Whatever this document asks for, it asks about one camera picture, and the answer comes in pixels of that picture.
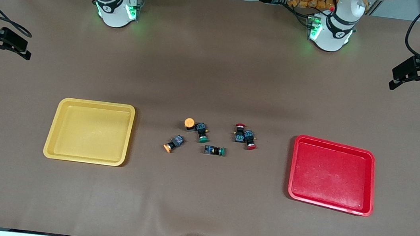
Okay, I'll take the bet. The red mushroom push button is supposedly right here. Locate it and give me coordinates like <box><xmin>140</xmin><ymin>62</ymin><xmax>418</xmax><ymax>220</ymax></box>
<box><xmin>242</xmin><ymin>129</ymin><xmax>259</xmax><ymax>151</ymax></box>
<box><xmin>233</xmin><ymin>123</ymin><xmax>248</xmax><ymax>144</ymax></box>

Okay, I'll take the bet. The red plastic tray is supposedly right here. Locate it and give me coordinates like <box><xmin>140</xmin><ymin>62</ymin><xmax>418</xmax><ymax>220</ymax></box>
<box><xmin>285</xmin><ymin>134</ymin><xmax>381</xmax><ymax>218</ymax></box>

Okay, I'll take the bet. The brown table cover mat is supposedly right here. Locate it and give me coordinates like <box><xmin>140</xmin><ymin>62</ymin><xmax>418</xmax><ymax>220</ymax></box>
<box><xmin>0</xmin><ymin>0</ymin><xmax>420</xmax><ymax>236</ymax></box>

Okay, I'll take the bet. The yellow mushroom push button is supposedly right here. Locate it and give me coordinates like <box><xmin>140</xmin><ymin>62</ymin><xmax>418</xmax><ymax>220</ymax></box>
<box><xmin>183</xmin><ymin>117</ymin><xmax>198</xmax><ymax>132</ymax></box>
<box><xmin>163</xmin><ymin>133</ymin><xmax>186</xmax><ymax>155</ymax></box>

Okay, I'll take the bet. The green flat push button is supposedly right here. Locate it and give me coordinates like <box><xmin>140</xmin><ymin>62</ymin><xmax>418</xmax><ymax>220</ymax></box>
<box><xmin>203</xmin><ymin>144</ymin><xmax>227</xmax><ymax>157</ymax></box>

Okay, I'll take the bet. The green mushroom push button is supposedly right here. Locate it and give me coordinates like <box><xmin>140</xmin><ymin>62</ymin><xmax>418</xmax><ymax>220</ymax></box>
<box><xmin>193</xmin><ymin>122</ymin><xmax>212</xmax><ymax>145</ymax></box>

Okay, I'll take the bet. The yellow plastic tray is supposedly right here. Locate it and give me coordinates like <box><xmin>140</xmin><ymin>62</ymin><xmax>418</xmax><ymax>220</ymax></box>
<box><xmin>42</xmin><ymin>95</ymin><xmax>136</xmax><ymax>168</ymax></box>

